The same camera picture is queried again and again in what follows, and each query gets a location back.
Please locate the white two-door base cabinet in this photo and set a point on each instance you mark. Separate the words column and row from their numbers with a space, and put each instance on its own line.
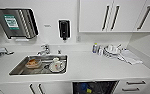
column 34, row 88

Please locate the white mug with plate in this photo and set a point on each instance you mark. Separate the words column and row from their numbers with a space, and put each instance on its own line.
column 57, row 65

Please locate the black soap dispenser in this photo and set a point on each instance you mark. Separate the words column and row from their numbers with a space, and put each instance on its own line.
column 64, row 29

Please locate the white countertop tray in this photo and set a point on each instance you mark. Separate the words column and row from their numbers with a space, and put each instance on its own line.
column 129, row 56

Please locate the brown bowl in sink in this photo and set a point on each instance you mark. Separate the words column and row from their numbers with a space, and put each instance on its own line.
column 33, row 63

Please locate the small clear bottle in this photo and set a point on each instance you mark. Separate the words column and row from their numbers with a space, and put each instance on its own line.
column 95, row 48

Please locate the white narrow drawer stack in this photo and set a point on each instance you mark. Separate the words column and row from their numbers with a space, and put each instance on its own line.
column 134, row 86

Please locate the white kitchen counter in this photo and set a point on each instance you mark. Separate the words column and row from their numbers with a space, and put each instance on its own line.
column 91, row 68

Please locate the steel kitchen sink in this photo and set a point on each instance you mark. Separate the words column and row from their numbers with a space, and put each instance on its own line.
column 39, row 65

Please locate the steel paper towel dispenser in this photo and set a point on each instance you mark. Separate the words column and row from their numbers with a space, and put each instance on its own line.
column 17, row 23

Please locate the white three-door wall cabinet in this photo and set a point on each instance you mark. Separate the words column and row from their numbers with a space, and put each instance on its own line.
column 119, row 15

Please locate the small white wall label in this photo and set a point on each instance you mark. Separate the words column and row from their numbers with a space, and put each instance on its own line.
column 47, row 25

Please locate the steel faucet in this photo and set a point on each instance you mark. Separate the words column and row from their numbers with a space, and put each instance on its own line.
column 44, row 50

